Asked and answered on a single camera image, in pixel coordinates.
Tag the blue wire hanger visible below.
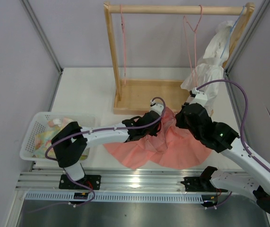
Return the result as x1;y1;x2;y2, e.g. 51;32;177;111
220;6;245;59

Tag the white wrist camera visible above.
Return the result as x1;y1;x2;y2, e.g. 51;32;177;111
149;97;165;116
187;87;208;107

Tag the slotted white cable duct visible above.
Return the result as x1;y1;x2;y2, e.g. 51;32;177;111
25;191;203;204

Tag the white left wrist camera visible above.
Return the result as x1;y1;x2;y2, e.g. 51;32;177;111
149;97;165;116

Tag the left aluminium frame post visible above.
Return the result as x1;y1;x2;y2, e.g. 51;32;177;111
20;0;63;74

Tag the aluminium frame post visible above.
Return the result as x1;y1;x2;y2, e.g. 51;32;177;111
20;0;63;74
224;0;270;75

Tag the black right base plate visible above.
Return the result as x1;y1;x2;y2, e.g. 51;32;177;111
180;166;219;192

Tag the pink wire hanger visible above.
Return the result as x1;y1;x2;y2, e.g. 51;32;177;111
183;5;203;87
120;4;126;85

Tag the aluminium mounting rail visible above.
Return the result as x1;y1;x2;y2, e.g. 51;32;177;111
15;167;244;194

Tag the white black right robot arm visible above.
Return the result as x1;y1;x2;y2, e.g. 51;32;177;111
175;103;270;214

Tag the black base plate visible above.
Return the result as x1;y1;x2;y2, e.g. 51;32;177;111
59;175;101;190
180;166;219;192

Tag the wooden clothes rack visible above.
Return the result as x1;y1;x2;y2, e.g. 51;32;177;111
104;1;255;114

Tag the pink pleated skirt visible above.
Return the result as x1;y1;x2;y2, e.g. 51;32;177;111
104;107;212;169

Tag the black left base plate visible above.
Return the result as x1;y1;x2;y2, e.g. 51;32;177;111
59;175;101;190

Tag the white garment on hanger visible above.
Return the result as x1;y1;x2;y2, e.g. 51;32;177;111
181;20;235;116

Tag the right aluminium frame post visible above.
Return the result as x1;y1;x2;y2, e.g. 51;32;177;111
224;0;270;75

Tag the white plastic laundry basket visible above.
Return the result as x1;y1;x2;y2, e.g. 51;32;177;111
19;112;96;162

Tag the floral pastel garment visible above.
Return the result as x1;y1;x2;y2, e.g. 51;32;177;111
32;117;89;160

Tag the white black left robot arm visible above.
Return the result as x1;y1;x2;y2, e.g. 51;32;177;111
51;111;162;189

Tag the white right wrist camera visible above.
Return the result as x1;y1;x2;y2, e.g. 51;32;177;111
187;87;208;107

